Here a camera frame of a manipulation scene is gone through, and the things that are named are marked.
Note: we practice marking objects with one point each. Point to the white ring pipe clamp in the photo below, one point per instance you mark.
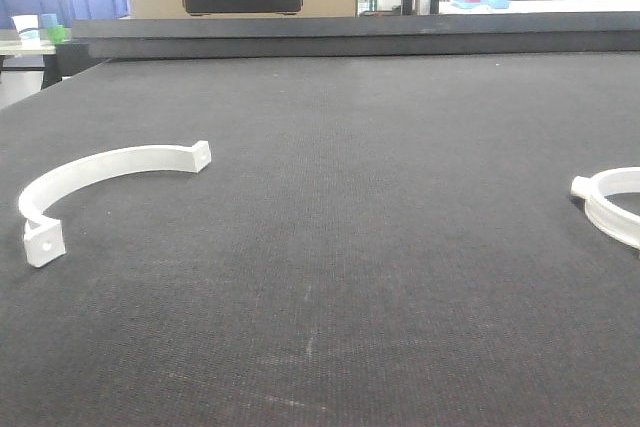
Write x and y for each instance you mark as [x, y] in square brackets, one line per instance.
[614, 221]

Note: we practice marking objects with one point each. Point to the light blue tray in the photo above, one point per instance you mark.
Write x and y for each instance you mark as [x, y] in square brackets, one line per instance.
[491, 4]

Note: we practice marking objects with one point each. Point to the green cube block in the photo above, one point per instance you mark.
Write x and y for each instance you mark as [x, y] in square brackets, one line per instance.
[56, 34]

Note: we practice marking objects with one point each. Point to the light blue cube block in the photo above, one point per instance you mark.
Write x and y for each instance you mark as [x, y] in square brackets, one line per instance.
[48, 20]

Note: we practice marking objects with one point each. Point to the white paper cup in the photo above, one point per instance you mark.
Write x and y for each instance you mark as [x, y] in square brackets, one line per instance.
[27, 27]

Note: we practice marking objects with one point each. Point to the white half-ring pipe clamp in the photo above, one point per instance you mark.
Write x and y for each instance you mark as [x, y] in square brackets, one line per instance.
[43, 239]

